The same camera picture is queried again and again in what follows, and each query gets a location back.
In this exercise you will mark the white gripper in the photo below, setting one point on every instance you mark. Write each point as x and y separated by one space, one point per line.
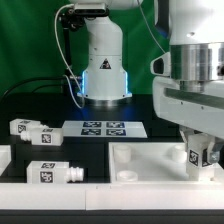
200 111

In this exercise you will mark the white square tabletop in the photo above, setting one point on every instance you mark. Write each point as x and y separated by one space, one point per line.
132 162

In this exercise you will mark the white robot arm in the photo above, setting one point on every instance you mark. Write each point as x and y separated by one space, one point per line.
183 66

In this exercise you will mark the white front fence bar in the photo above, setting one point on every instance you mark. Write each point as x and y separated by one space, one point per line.
153 196

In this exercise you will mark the white fence bar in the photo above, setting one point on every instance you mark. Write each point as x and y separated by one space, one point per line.
153 196
5 157

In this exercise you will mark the white fiducial marker sheet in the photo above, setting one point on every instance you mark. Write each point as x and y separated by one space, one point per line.
104 129

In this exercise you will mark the white left fence bar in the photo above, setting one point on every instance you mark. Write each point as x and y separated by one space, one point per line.
5 157

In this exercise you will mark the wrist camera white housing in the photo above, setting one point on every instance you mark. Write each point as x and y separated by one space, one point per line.
161 66

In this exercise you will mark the black camera on stand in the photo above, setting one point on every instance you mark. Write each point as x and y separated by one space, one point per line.
70 23

